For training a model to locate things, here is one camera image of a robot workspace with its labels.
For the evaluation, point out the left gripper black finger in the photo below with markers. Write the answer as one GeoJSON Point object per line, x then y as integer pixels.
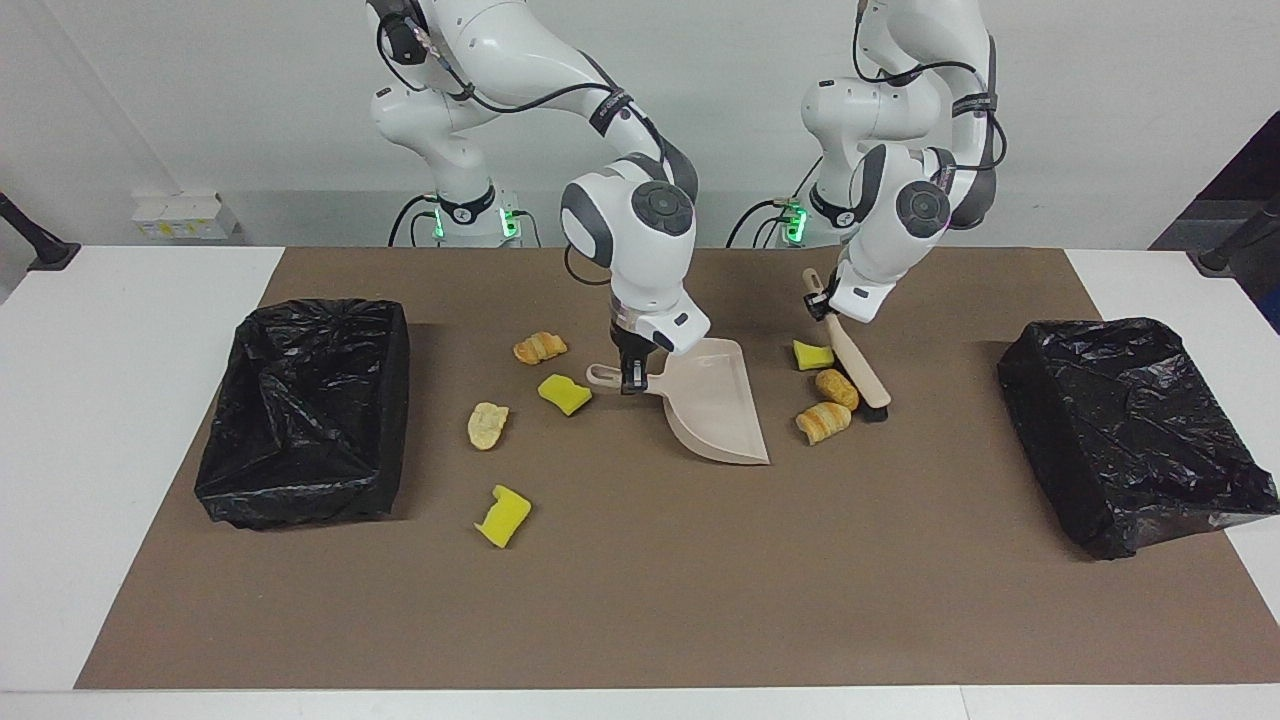
{"type": "Point", "coordinates": [816, 302]}

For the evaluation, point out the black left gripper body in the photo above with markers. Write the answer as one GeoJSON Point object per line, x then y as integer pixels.
{"type": "Point", "coordinates": [836, 308]}

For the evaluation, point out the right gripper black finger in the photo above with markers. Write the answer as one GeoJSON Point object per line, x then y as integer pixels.
{"type": "Point", "coordinates": [634, 380]}

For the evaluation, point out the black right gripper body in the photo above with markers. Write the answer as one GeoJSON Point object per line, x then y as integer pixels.
{"type": "Point", "coordinates": [632, 352]}

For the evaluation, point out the yellow sponge piece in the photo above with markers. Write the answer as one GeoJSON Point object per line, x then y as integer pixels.
{"type": "Point", "coordinates": [812, 355]}
{"type": "Point", "coordinates": [503, 516]}
{"type": "Point", "coordinates": [565, 393]}

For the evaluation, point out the beige hand brush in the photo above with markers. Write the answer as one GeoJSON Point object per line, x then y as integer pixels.
{"type": "Point", "coordinates": [860, 365]}

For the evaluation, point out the brown bread roll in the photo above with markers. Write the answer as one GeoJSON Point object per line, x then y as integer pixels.
{"type": "Point", "coordinates": [838, 388]}

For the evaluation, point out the beige plastic dustpan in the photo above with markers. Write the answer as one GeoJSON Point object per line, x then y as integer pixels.
{"type": "Point", "coordinates": [715, 400]}

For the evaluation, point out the small striped croissant piece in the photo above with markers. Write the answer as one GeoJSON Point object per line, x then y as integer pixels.
{"type": "Point", "coordinates": [540, 347]}

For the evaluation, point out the large striped croissant piece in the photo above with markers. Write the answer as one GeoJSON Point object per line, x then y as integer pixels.
{"type": "Point", "coordinates": [823, 423]}

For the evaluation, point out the pale bread chunk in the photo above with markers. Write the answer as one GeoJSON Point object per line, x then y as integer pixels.
{"type": "Point", "coordinates": [488, 426]}

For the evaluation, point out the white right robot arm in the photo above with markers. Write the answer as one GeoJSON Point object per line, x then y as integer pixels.
{"type": "Point", "coordinates": [640, 220]}

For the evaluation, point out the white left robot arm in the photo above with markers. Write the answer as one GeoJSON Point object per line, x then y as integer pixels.
{"type": "Point", "coordinates": [900, 210]}

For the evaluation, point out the black bag lined bin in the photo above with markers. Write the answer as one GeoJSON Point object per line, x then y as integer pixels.
{"type": "Point", "coordinates": [300, 420]}
{"type": "Point", "coordinates": [1120, 440]}

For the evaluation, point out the brown table mat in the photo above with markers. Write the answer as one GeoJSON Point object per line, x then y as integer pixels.
{"type": "Point", "coordinates": [640, 620]}

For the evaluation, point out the black stand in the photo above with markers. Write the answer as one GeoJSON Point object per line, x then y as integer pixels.
{"type": "Point", "coordinates": [50, 252]}
{"type": "Point", "coordinates": [1225, 258]}

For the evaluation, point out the white wall socket box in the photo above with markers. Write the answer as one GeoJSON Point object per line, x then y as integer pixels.
{"type": "Point", "coordinates": [185, 217]}

